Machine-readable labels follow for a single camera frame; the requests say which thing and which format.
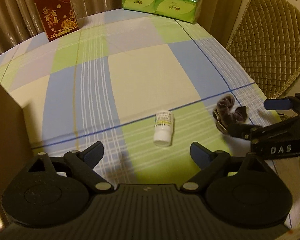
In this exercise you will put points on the quilted chair cushion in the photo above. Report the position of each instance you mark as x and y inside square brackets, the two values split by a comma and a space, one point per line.
[266, 44]

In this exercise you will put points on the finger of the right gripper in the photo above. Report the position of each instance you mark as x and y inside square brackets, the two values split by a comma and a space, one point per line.
[278, 104]
[244, 131]

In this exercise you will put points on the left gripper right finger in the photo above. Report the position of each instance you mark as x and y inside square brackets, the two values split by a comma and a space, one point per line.
[210, 163]

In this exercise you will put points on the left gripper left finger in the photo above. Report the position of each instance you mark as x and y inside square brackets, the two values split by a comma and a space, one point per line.
[82, 166]

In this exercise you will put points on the red gift bag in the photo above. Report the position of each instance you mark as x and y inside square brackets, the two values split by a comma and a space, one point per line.
[57, 17]

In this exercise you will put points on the checked tablecloth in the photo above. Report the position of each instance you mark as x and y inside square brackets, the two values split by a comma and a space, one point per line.
[106, 81]

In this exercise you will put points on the brown cardboard box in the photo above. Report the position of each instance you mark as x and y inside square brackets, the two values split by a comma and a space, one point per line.
[15, 150]

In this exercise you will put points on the white pill bottle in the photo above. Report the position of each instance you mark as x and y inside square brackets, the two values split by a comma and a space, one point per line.
[163, 128]

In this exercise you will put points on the dark velvet scrunchie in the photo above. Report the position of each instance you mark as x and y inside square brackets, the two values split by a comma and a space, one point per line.
[224, 114]

